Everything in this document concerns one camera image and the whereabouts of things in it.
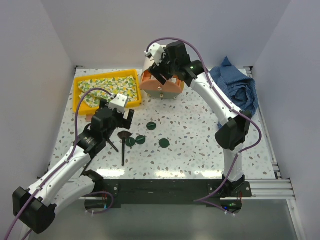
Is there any black thin makeup brush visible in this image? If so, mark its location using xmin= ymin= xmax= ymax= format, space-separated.
xmin=106 ymin=139 xmax=119 ymax=153

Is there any green powder puff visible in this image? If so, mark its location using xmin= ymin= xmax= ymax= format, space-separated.
xmin=135 ymin=135 xmax=146 ymax=145
xmin=159 ymin=138 xmax=170 ymax=149
xmin=125 ymin=137 xmax=136 ymax=147
xmin=146 ymin=121 xmax=157 ymax=131

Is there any yellow plastic tray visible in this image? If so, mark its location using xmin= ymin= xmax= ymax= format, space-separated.
xmin=73 ymin=68 xmax=143 ymax=116

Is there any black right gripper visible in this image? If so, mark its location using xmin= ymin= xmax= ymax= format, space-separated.
xmin=148 ymin=47 xmax=179 ymax=85

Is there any black fan makeup brush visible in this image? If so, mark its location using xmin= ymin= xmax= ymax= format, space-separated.
xmin=117 ymin=130 xmax=132 ymax=166

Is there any pink blush palette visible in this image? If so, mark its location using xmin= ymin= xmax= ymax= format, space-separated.
xmin=85 ymin=114 xmax=93 ymax=123

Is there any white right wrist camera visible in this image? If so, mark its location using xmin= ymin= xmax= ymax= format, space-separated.
xmin=144 ymin=43 xmax=167 ymax=66

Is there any lemon print cloth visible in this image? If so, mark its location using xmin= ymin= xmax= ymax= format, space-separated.
xmin=77 ymin=75 xmax=138 ymax=108

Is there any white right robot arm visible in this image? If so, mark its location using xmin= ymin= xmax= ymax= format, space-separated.
xmin=145 ymin=41 xmax=252 ymax=197

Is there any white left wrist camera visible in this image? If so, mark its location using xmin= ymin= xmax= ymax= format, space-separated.
xmin=108 ymin=93 xmax=128 ymax=114

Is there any round cream drawer organizer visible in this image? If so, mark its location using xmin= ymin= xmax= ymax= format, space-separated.
xmin=139 ymin=57 xmax=185 ymax=100

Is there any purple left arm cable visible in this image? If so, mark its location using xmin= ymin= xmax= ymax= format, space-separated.
xmin=4 ymin=87 xmax=116 ymax=240

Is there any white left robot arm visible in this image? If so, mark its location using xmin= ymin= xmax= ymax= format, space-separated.
xmin=12 ymin=94 xmax=135 ymax=234

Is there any blue checkered cloth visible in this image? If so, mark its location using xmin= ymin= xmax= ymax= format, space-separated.
xmin=209 ymin=57 xmax=259 ymax=116

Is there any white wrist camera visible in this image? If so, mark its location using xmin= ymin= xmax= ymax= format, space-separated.
xmin=108 ymin=93 xmax=128 ymax=114
xmin=144 ymin=43 xmax=167 ymax=66

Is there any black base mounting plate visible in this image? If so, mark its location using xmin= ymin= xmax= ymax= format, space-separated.
xmin=85 ymin=177 xmax=252 ymax=213

